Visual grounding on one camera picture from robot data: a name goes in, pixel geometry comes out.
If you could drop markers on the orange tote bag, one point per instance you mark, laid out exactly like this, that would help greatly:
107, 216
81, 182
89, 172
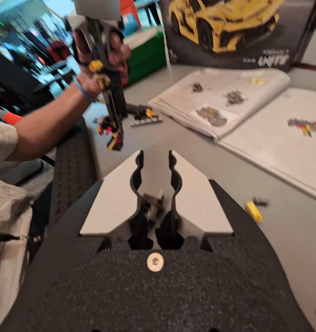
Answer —
129, 7

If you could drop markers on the person's left forearm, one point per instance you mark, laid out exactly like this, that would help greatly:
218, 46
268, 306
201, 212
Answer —
43, 124

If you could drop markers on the grey gear housing piece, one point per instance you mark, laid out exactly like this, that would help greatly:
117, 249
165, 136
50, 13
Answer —
154, 205

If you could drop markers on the white paper sheet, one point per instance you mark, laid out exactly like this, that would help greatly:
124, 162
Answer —
139, 37

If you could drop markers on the black chair armrest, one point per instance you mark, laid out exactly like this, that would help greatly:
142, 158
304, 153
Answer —
23, 172

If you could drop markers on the black office chair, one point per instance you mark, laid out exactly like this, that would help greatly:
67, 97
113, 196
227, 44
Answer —
12, 77

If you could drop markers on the grey toy connector piece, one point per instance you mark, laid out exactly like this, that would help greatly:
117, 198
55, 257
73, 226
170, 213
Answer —
260, 202

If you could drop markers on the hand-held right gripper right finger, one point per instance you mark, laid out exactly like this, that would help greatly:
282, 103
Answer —
204, 207

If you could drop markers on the orange padded bar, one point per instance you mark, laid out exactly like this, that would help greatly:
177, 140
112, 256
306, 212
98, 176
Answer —
4, 114

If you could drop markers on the blue wristband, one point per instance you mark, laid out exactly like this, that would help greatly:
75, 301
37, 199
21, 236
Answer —
82, 90

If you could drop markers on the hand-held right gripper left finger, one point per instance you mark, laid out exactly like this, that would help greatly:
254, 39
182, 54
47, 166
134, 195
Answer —
108, 207

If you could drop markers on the yellow toy liftarm piece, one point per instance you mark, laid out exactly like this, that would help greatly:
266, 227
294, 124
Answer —
254, 212

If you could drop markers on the toy car set box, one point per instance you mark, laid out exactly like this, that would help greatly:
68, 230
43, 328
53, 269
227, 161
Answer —
251, 51

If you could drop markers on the person's left hand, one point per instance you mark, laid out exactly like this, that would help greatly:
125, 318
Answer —
85, 75

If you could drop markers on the brick-built car chassis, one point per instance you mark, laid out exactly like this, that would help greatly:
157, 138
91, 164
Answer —
113, 109

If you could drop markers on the green plastic bin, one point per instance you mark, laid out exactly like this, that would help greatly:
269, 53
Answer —
147, 59

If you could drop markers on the black perforated pad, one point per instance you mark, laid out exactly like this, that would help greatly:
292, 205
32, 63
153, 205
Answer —
72, 168

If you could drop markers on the building instruction booklet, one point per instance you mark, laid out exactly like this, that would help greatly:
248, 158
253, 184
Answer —
277, 155

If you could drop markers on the brick-built engine block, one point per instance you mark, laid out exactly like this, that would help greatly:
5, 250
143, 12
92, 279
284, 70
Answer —
142, 114

